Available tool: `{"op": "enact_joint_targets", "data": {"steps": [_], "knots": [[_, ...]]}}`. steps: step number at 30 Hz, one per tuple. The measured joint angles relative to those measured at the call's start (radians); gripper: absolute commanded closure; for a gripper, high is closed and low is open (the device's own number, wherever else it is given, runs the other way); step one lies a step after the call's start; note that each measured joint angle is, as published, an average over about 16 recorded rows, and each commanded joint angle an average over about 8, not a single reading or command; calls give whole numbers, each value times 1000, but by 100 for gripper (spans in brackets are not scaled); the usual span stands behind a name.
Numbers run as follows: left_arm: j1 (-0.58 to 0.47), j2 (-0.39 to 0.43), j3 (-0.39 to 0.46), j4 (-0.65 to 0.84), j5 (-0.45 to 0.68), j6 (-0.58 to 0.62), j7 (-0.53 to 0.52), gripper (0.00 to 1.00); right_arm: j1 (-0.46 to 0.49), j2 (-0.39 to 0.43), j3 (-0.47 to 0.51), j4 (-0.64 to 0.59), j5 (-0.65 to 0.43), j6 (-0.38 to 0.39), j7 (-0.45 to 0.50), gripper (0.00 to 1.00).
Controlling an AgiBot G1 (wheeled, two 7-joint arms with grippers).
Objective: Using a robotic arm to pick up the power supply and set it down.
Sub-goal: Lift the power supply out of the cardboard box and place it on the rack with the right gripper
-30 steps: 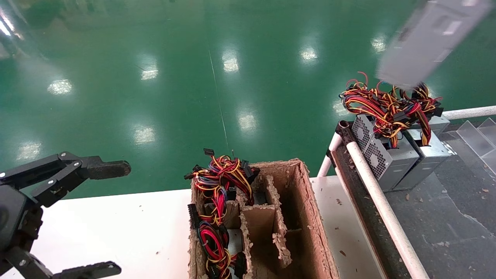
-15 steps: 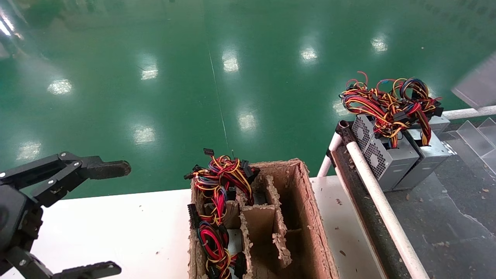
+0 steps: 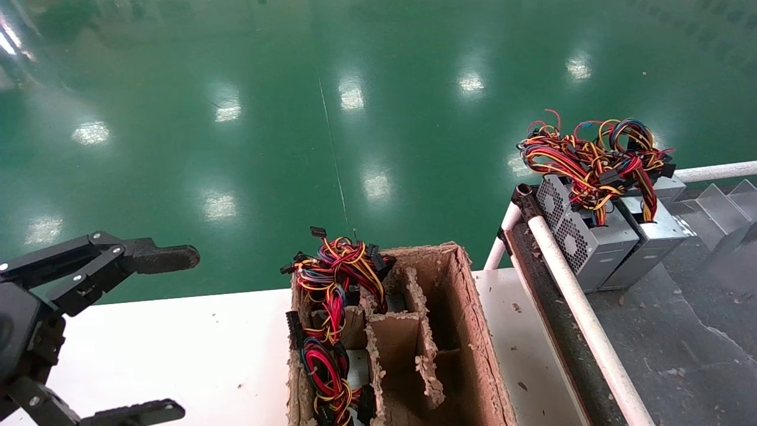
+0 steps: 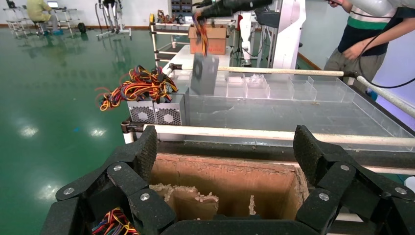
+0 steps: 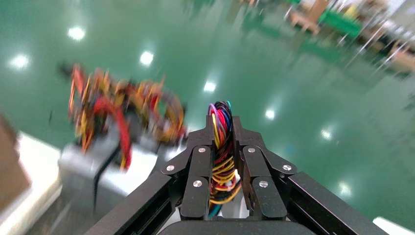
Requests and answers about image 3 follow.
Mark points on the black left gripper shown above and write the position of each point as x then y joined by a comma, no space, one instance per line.
23,337

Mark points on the brown cardboard divider box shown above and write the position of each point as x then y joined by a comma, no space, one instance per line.
461,331

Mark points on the black pipe joint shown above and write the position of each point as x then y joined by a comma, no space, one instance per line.
525,198

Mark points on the white frame leg pipe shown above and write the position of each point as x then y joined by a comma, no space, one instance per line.
502,236

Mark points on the long white frame pipe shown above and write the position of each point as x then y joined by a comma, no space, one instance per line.
579,302

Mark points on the white horizontal rail pipe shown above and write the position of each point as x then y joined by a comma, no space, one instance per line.
721,171

